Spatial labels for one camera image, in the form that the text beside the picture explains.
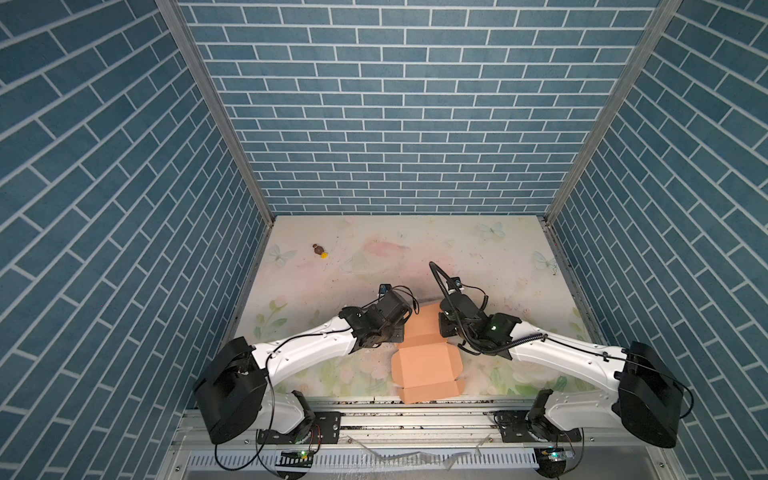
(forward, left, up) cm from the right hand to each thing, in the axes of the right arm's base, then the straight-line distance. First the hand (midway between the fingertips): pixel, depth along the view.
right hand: (439, 311), depth 84 cm
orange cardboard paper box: (-13, +3, -6) cm, 15 cm away
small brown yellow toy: (+25, +43, -7) cm, 50 cm away
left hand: (-5, +11, -2) cm, 12 cm away
